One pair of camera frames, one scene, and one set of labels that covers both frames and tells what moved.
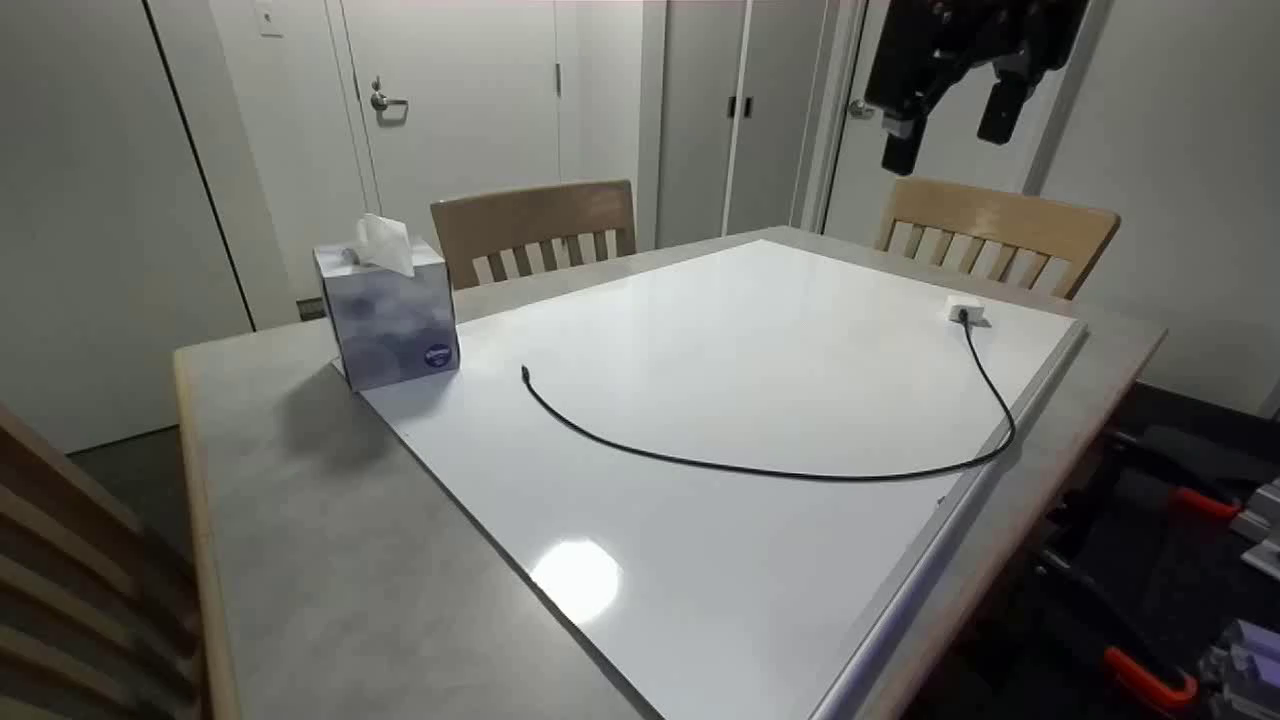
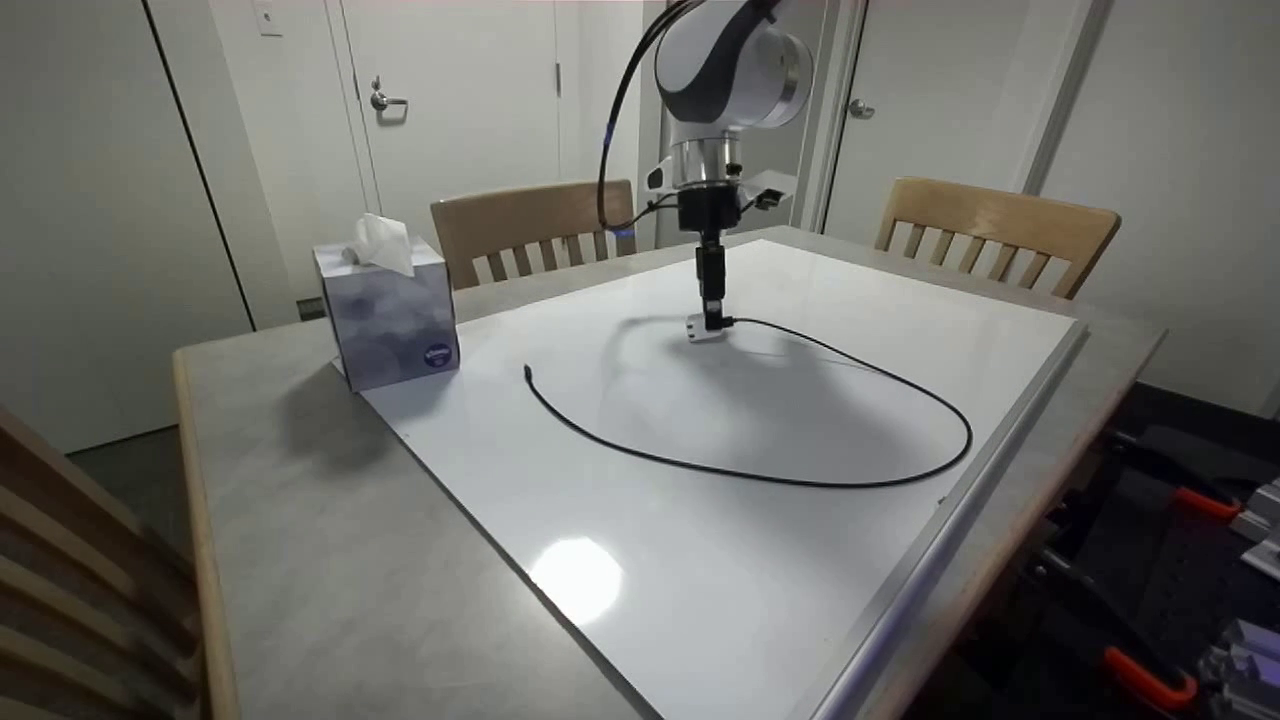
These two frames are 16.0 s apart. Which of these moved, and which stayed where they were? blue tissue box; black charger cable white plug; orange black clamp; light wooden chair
Moved: black charger cable white plug
Stayed: orange black clamp; light wooden chair; blue tissue box
